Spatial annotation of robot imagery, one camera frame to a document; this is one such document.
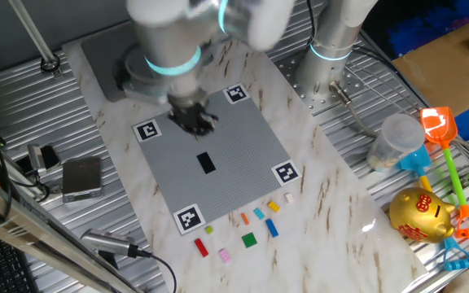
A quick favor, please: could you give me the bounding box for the blue fuzzy fabric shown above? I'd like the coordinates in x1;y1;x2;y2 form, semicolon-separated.
387;6;469;58

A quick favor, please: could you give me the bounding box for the red Lego brick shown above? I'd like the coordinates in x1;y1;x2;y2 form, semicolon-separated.
194;238;210;258

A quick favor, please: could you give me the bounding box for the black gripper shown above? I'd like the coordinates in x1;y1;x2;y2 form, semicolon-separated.
168;94;220;139

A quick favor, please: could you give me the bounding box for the blue Lego brick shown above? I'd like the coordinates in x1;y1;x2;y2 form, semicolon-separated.
265;218;280;238

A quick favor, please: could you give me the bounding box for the clear plastic cup with lid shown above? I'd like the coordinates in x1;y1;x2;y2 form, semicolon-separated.
366;112;427;172

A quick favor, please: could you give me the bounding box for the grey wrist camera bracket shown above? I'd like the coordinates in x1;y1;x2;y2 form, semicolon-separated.
116;60;169;105

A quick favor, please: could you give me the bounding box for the silver depth camera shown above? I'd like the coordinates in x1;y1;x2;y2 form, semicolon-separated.
80;228;140;258
26;144;48;176

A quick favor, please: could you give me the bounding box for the metal pole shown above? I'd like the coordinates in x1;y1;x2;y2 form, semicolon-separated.
8;0;63;78

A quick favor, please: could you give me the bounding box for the silver digital scale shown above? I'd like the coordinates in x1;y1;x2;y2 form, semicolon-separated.
61;156;103;203

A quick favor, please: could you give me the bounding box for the green square Lego plate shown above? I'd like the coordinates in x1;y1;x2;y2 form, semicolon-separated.
241;232;258;249

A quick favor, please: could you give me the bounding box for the aluminium frame bar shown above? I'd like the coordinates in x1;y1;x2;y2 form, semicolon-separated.
0;168;138;293

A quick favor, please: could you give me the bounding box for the metal robot mounting plate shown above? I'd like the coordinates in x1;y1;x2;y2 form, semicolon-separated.
277;48;366;117

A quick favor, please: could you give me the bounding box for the gold piggy bank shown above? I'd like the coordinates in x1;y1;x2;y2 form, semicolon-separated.
388;186;458;245

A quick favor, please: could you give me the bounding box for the orange toy shovel green shaft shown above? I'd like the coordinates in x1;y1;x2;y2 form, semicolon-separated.
419;106;469;239

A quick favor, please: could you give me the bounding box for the grey Lego baseplate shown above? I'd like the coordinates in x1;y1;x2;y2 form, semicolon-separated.
131;83;303;236

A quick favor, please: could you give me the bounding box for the black white fiducial marker tag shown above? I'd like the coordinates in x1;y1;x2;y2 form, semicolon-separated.
131;118;164;143
221;82;251;105
270;159;303;187
172;203;207;236

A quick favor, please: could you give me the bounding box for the grey hose with metal connector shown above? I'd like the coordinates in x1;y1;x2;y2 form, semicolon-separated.
328;80;382;139

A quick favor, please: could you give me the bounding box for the black camera cable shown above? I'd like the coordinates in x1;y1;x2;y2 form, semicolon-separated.
134;247;178;293

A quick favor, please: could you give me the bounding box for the black Lego plate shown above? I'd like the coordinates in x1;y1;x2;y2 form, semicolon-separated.
196;151;217;175

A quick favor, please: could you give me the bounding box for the brown cardboard box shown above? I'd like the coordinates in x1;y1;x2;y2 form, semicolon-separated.
392;14;469;117

